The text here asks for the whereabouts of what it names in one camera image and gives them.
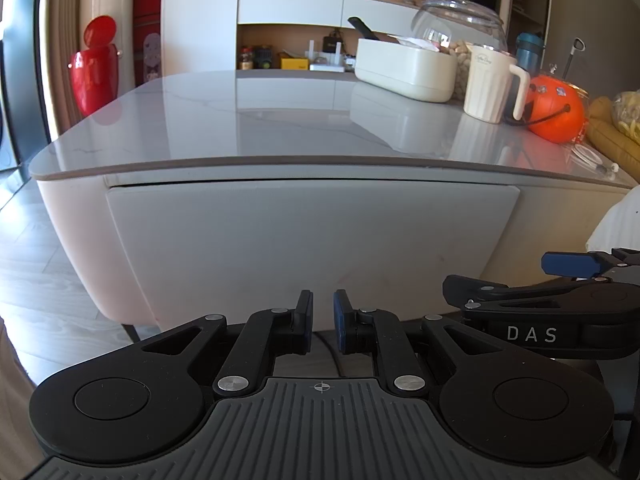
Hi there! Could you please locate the bag of yellow snacks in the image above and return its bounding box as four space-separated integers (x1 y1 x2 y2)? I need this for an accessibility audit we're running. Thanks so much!
612 90 640 144

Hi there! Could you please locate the white wall shelf unit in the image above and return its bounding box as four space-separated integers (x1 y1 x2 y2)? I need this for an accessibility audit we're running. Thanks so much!
236 0 507 74

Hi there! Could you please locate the glass jar with lid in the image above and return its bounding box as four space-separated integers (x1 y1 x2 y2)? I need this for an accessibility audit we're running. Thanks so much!
411 0 506 102

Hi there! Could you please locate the white oblong storage box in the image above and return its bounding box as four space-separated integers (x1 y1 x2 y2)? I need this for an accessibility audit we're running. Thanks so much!
355 38 458 103

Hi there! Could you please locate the orange pumpkin bucket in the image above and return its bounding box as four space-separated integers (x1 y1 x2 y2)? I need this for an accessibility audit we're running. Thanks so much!
522 74 587 144

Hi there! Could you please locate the skateboard with cartoon print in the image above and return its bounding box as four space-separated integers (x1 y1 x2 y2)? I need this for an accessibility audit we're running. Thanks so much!
143 32 162 82

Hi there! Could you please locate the wooden drawer white front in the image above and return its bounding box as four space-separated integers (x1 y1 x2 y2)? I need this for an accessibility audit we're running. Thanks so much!
107 180 518 330

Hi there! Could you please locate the yellow box on shelf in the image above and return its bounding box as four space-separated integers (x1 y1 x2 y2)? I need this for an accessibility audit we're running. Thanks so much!
280 58 309 70

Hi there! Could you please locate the blue thermos bottle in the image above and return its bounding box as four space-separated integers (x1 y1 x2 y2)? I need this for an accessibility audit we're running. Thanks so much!
515 32 544 78

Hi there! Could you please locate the red trash bin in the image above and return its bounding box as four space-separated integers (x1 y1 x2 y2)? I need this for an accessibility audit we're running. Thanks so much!
68 15 119 117

